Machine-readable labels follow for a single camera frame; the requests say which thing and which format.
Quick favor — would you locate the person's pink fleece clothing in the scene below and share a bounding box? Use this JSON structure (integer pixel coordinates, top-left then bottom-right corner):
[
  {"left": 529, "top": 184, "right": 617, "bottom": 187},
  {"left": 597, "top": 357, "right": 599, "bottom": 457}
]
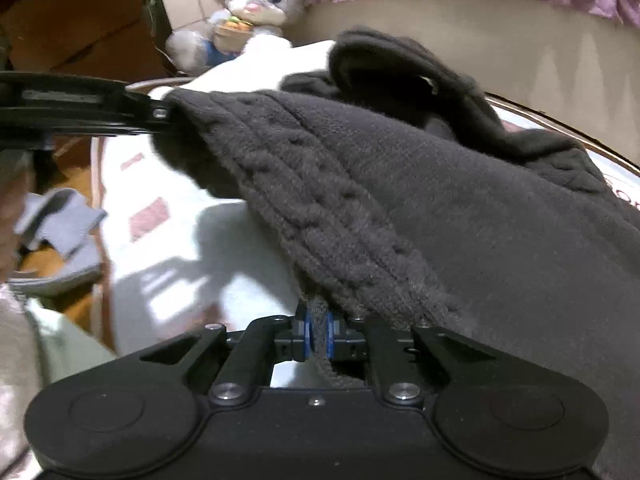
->
[{"left": 0, "top": 282, "right": 48, "bottom": 480}]

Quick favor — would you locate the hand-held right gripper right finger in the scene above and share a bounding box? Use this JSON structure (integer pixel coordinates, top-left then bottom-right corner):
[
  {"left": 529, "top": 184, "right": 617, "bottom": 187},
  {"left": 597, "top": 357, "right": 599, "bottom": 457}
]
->
[{"left": 324, "top": 309, "right": 497, "bottom": 407}]

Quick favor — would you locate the beige bed base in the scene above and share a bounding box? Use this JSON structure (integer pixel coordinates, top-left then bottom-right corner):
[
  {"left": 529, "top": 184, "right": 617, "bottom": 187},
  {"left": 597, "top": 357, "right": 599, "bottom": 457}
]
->
[{"left": 280, "top": 0, "right": 640, "bottom": 171}]

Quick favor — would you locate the light green cloth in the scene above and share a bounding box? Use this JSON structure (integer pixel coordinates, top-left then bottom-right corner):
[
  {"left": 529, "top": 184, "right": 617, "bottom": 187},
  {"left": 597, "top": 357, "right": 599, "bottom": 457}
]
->
[{"left": 24, "top": 299, "right": 122, "bottom": 388}]

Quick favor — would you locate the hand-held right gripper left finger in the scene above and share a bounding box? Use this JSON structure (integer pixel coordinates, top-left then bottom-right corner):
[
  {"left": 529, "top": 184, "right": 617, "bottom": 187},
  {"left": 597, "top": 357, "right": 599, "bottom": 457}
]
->
[{"left": 140, "top": 305, "right": 314, "bottom": 407}]

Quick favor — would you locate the white folded garment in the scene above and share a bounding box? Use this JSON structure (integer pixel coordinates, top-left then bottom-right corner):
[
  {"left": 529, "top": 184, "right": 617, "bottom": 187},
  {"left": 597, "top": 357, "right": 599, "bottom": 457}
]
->
[{"left": 150, "top": 37, "right": 341, "bottom": 107}]

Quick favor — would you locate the white pink patterned mat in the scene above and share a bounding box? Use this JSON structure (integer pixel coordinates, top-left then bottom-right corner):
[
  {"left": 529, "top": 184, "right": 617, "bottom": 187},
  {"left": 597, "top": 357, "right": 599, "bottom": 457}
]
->
[{"left": 90, "top": 75, "right": 640, "bottom": 361}]

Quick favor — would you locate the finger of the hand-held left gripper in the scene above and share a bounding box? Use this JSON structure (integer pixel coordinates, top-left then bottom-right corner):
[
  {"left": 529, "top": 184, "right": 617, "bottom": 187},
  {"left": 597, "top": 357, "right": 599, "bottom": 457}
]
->
[{"left": 0, "top": 72, "right": 174, "bottom": 139}]

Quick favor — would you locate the dark grey knit sweater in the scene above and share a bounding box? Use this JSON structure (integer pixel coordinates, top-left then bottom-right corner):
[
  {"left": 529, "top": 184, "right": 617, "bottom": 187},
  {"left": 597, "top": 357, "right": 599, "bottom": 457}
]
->
[{"left": 150, "top": 27, "right": 640, "bottom": 480}]

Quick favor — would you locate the cream storage box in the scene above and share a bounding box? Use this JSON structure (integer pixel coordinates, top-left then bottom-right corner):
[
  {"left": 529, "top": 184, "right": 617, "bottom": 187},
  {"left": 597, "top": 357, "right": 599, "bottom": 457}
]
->
[{"left": 157, "top": 0, "right": 236, "bottom": 36}]

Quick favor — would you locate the brown wooden cabinet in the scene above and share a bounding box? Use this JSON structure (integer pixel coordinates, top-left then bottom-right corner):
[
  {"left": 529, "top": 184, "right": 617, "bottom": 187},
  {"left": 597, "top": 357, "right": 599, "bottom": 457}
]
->
[{"left": 0, "top": 0, "right": 173, "bottom": 83}]

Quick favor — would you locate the grey plush bunny toy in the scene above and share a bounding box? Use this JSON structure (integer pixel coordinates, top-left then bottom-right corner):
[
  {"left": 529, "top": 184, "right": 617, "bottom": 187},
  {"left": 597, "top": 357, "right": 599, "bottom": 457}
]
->
[{"left": 165, "top": 0, "right": 307, "bottom": 72}]

